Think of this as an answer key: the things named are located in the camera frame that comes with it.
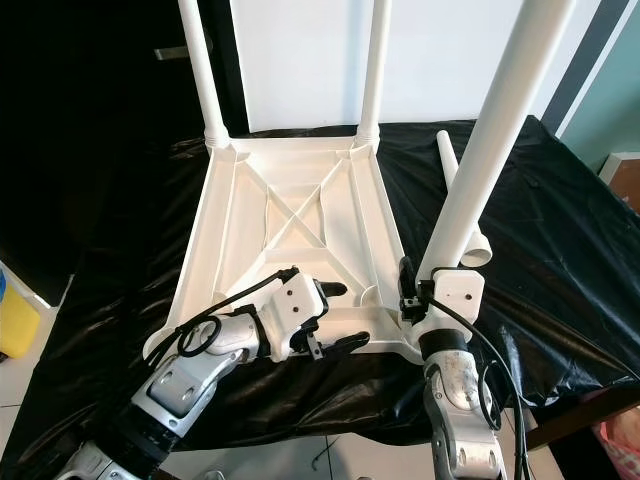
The pink plastic bag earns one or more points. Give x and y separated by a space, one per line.
620 450

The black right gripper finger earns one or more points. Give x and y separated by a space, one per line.
409 288

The brown and white flat board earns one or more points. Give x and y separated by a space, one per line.
622 180

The dark grey wall trim strip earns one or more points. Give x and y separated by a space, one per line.
585 60

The black door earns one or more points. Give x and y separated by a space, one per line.
80 150

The black plastic table cover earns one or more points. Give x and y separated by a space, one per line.
550 330

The yellow container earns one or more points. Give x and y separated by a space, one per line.
18 320

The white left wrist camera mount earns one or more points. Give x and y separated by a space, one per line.
295 305

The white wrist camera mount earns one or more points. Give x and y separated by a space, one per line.
460 290
295 305

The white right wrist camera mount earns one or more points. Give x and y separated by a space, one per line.
460 290

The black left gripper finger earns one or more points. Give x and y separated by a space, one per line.
335 290
348 342

